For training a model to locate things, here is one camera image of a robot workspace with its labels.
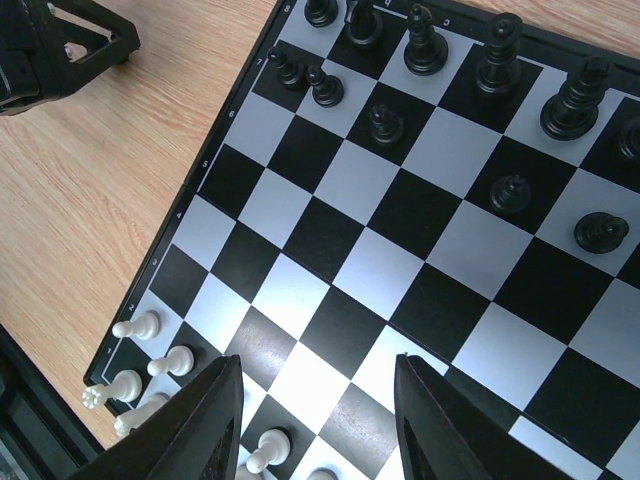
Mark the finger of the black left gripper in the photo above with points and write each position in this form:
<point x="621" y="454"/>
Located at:
<point x="70" y="56"/>

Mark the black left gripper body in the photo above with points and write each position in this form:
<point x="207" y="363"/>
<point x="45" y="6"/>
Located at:
<point x="27" y="77"/>

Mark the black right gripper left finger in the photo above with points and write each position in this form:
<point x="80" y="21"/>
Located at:
<point x="196" y="435"/>

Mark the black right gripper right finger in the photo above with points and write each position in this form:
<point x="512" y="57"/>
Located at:
<point x="442" y="435"/>

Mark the black pawn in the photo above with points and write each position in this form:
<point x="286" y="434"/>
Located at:
<point x="510" y="194"/>
<point x="387" y="127"/>
<point x="600" y="232"/>
<point x="327" y="90"/>
<point x="291" y="73"/>

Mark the black rook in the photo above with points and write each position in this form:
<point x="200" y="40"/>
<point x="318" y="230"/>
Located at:
<point x="320" y="13"/>

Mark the black king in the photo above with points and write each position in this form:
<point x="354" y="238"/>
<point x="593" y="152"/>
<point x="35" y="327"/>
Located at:
<point x="574" y="110"/>

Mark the black bishop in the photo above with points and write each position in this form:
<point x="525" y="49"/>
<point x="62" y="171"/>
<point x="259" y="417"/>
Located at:
<point x="427" y="51"/>

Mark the black queen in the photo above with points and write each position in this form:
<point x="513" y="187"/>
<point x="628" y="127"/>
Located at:
<point x="499" y="71"/>

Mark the black knight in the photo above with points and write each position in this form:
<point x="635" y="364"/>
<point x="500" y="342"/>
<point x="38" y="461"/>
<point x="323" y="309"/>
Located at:
<point x="363" y="23"/>

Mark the white pawn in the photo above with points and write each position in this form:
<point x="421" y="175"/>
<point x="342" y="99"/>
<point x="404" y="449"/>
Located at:
<point x="274" y="448"/>
<point x="178" y="361"/>
<point x="322" y="474"/>
<point x="145" y="326"/>

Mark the white rook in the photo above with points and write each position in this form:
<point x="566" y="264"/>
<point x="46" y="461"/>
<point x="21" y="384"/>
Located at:
<point x="126" y="387"/>

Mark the black and white chessboard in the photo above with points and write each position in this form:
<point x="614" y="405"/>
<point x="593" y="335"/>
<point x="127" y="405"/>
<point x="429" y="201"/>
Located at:
<point x="317" y="255"/>

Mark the black aluminium rail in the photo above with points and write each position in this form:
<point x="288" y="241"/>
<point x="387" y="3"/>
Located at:
<point x="41" y="436"/>

